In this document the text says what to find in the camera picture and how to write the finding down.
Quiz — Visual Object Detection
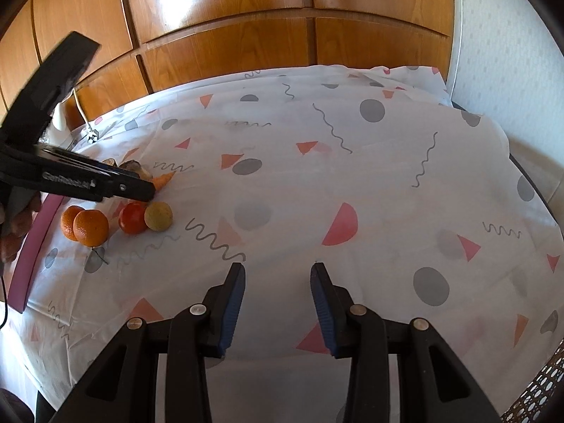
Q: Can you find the orange fruit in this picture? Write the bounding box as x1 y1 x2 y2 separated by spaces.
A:
73 209 109 248
59 205 83 241

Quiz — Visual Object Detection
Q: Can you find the dark yam chunk pale end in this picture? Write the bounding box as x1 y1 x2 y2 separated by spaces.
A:
118 159 153 180

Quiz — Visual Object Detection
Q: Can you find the red tomato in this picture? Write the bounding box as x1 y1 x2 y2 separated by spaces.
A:
118 202 147 235

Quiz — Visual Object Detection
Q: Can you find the small orange carrot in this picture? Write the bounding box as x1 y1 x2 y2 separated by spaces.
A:
151 172 175 192

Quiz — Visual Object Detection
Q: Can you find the small yellow potato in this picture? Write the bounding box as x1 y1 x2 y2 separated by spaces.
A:
144 202 173 232

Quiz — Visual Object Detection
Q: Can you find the person left hand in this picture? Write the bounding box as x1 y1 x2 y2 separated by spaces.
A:
1 192 42 264

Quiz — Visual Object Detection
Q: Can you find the white ceramic electric kettle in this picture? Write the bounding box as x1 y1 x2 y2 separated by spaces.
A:
42 102 73 147

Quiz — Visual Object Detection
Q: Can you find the pink shallow tray box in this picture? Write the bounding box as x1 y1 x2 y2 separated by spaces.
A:
8 194 63 313

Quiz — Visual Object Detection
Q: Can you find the wicker chair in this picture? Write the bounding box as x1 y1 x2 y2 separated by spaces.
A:
501 342 564 423

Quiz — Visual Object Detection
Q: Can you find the patterned white tablecloth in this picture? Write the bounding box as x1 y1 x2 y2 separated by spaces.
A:
1 67 563 422

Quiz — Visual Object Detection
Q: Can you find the white kettle power cord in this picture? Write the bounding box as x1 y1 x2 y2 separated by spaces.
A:
69 87 100 145

